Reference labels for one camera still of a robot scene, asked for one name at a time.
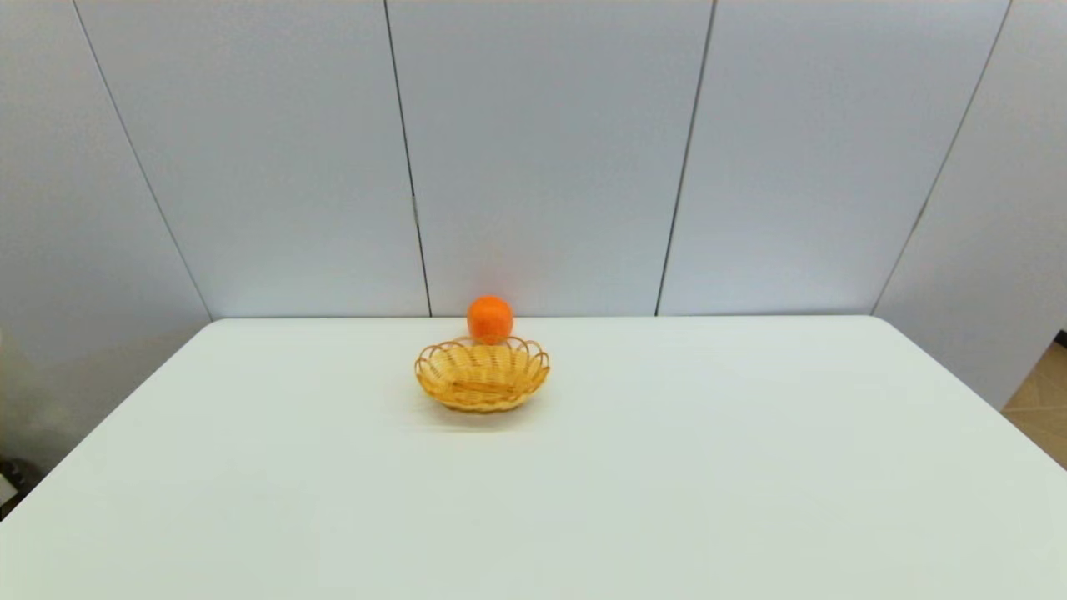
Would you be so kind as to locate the white grey box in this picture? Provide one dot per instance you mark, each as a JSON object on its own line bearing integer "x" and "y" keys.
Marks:
{"x": 7, "y": 490}

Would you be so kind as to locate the orange fruit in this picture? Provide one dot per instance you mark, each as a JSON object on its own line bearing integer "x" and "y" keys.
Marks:
{"x": 490, "y": 315}

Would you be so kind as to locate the yellow wicker basket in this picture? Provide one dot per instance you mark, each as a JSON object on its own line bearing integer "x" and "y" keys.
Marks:
{"x": 482, "y": 392}

